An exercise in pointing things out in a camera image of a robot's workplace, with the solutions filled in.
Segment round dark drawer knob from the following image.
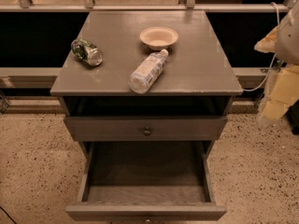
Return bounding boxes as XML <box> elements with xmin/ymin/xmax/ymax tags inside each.
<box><xmin>144</xmin><ymin>127</ymin><xmax>151</xmax><ymax>136</ymax></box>

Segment closed grey top drawer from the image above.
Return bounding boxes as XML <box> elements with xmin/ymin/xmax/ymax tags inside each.
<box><xmin>64</xmin><ymin>116</ymin><xmax>227</xmax><ymax>142</ymax></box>

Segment green crushed soda can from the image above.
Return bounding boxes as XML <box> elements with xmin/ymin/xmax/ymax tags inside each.
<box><xmin>71</xmin><ymin>38</ymin><xmax>104</xmax><ymax>67</ymax></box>

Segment white cable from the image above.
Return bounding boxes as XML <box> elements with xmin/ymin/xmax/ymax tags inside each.
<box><xmin>242</xmin><ymin>1</ymin><xmax>281</xmax><ymax>93</ymax></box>

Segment grey wooden drawer cabinet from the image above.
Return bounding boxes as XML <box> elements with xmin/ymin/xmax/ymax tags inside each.
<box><xmin>50</xmin><ymin>9</ymin><xmax>244</xmax><ymax>224</ymax></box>

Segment metal railing frame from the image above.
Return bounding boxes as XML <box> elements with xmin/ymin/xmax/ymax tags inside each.
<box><xmin>0</xmin><ymin>0</ymin><xmax>298</xmax><ymax>89</ymax></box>

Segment clear blue-label plastic bottle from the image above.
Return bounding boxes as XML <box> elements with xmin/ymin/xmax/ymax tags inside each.
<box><xmin>129</xmin><ymin>49</ymin><xmax>168</xmax><ymax>94</ymax></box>

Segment white paper bowl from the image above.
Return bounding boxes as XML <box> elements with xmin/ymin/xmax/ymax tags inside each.
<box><xmin>139</xmin><ymin>27</ymin><xmax>178</xmax><ymax>50</ymax></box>

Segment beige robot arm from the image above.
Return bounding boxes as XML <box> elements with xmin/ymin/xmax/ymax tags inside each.
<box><xmin>275</xmin><ymin>2</ymin><xmax>299</xmax><ymax>65</ymax></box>

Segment open grey middle drawer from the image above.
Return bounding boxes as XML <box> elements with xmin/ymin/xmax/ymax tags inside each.
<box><xmin>66</xmin><ymin>141</ymin><xmax>227</xmax><ymax>221</ymax></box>

